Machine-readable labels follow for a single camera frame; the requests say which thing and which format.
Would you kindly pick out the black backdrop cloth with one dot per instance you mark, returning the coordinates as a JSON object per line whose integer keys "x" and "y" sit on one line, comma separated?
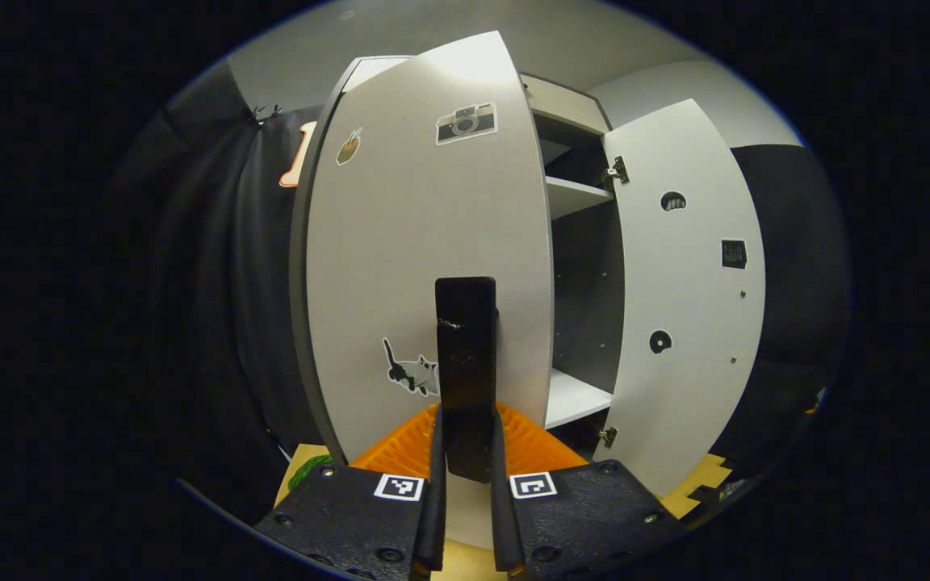
{"x": 215, "y": 282}

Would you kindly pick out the double-door shoe cabinet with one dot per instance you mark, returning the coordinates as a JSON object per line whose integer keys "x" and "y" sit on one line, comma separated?
{"x": 582, "y": 282}

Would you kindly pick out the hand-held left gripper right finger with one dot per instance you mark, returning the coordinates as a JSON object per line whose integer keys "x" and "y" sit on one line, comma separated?
{"x": 505, "y": 524}

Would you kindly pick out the green striped object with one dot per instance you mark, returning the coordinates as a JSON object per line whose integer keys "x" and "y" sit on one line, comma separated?
{"x": 307, "y": 470}

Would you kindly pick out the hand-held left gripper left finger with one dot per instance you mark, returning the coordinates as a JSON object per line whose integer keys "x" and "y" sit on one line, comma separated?
{"x": 433, "y": 524}

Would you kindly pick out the cabinet door with camera sticker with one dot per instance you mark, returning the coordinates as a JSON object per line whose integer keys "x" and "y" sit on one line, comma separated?
{"x": 400, "y": 266}

